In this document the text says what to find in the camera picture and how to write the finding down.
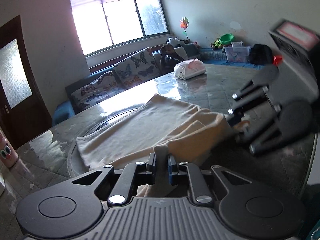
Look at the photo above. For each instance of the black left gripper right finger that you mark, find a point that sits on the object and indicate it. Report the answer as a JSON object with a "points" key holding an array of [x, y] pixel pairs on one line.
{"points": [[245, 206]]}

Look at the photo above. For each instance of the cream garment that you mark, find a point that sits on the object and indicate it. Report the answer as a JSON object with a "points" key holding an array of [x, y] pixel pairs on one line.
{"points": [[161, 126]]}

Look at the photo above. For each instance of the child in dark jacket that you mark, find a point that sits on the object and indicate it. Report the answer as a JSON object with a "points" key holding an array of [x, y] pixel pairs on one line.
{"points": [[169, 58]]}

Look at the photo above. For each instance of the butterfly print cushion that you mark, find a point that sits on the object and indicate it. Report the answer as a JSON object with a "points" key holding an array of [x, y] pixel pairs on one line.
{"points": [[138, 68], [102, 88]]}

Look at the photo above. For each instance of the green plastic bowl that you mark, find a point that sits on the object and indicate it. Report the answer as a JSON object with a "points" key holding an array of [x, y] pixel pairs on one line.
{"points": [[226, 39]]}

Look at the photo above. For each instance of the pink white tissue pack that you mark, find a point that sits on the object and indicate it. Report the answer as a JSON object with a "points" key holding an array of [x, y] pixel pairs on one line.
{"points": [[188, 69]]}

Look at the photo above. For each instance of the clear plastic storage box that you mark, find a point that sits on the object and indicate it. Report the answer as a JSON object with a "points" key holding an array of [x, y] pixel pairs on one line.
{"points": [[237, 54]]}

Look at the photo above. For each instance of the black backpack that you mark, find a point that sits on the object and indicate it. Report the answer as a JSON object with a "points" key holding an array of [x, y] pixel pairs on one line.
{"points": [[260, 54]]}

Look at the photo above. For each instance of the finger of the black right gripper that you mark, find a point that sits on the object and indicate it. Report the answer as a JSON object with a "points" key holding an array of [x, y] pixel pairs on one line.
{"points": [[291, 124], [252, 94]]}

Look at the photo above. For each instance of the left butterfly print cushion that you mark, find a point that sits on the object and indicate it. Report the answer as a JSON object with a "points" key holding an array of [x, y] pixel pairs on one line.
{"points": [[102, 88]]}

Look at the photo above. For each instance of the dark wooden glass door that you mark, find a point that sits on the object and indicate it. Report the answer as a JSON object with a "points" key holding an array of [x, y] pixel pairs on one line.
{"points": [[24, 115]]}

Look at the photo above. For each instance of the white plush toy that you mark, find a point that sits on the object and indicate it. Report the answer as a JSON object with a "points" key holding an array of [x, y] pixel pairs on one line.
{"points": [[175, 42]]}

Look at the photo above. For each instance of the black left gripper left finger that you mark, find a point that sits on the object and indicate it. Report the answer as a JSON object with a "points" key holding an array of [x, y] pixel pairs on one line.
{"points": [[69, 208]]}

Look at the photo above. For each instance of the blue sofa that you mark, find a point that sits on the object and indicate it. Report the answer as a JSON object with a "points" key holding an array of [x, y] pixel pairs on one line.
{"points": [[68, 109]]}

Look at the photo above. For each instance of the pink cartoon thermos bottle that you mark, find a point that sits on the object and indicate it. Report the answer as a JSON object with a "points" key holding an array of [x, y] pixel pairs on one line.
{"points": [[9, 156]]}

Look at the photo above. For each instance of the large window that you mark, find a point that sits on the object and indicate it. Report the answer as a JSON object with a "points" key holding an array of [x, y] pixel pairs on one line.
{"points": [[101, 24]]}

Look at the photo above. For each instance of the right butterfly print cushion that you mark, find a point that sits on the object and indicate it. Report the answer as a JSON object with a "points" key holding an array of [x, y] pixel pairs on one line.
{"points": [[138, 68]]}

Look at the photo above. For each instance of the round black induction cooktop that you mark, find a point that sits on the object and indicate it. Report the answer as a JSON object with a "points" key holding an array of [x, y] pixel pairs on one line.
{"points": [[75, 164]]}

